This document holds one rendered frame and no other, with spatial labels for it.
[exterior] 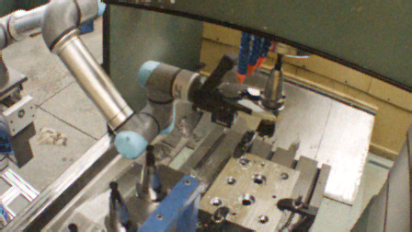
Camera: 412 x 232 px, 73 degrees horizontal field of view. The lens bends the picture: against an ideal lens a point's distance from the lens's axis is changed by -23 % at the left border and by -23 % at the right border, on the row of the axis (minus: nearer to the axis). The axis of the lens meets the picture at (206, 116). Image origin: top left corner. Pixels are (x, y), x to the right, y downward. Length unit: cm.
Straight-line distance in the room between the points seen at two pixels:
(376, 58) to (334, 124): 144
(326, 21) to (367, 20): 5
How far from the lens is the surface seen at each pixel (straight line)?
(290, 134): 171
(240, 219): 94
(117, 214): 57
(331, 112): 183
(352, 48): 36
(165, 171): 72
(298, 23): 36
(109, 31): 124
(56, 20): 86
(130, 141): 80
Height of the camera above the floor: 172
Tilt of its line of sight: 35 degrees down
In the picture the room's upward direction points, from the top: 6 degrees clockwise
